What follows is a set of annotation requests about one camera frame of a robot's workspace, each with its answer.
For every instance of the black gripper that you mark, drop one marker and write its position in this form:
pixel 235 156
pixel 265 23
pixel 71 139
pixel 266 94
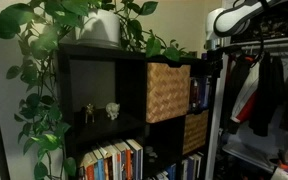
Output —
pixel 214 62

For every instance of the woven basket drawer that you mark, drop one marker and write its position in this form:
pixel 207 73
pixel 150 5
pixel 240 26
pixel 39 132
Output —
pixel 195 131
pixel 167 91

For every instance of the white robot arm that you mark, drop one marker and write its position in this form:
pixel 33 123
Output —
pixel 222 23

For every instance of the blue books upper shelf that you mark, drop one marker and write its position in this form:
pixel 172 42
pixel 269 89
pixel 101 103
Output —
pixel 199 93

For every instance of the white red jacket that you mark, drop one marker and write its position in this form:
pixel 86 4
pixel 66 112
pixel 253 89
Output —
pixel 245 102

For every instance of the box on closet shelf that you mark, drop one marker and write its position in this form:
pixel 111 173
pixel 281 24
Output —
pixel 269 25

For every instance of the closet rod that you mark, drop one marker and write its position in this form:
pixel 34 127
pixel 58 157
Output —
pixel 266 45

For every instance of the black hanging garment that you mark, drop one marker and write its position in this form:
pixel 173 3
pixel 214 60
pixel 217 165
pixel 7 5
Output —
pixel 270 93

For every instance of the dark wooden bookshelf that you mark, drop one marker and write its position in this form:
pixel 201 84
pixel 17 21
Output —
pixel 98 76

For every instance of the books bottom right shelf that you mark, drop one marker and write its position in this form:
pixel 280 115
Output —
pixel 189 169

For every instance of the white elephant figurine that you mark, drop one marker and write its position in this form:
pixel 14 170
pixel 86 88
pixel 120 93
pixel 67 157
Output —
pixel 112 110

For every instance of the white plant pot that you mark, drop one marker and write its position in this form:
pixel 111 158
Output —
pixel 100 28

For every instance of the row of books lower left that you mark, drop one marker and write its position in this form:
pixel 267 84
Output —
pixel 113 160

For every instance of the green pothos plant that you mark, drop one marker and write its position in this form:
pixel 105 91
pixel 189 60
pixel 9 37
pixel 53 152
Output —
pixel 39 26

